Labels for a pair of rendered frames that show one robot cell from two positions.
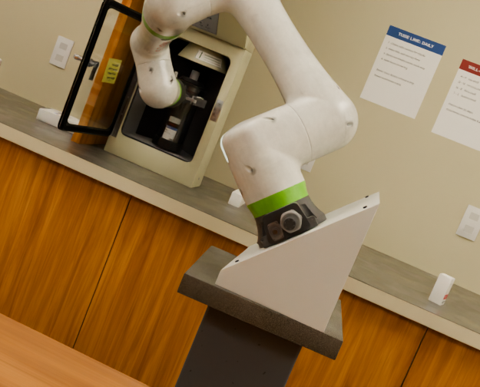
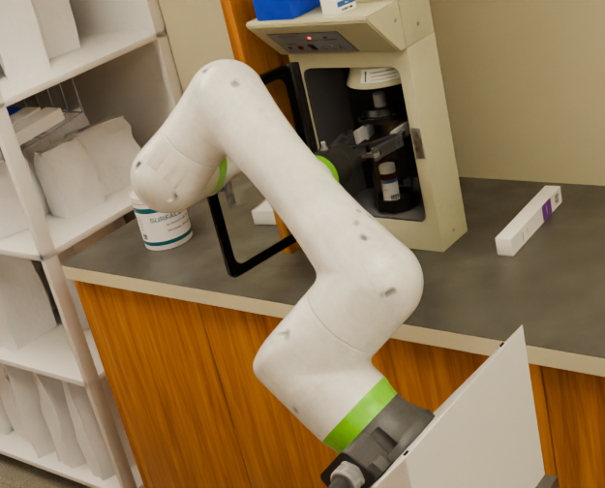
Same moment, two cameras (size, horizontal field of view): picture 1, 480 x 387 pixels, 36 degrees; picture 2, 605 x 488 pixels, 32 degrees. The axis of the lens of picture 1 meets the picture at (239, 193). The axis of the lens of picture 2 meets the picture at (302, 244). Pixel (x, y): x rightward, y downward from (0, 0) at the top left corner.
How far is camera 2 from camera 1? 109 cm
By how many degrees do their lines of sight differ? 36
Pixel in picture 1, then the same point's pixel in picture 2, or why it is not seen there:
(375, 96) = not seen: outside the picture
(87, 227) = not seen: hidden behind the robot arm
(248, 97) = (503, 48)
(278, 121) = (293, 335)
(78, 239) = not seen: hidden behind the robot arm
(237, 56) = (403, 61)
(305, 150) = (347, 354)
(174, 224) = (407, 345)
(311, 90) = (325, 263)
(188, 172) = (430, 233)
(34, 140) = (222, 296)
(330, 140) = (375, 326)
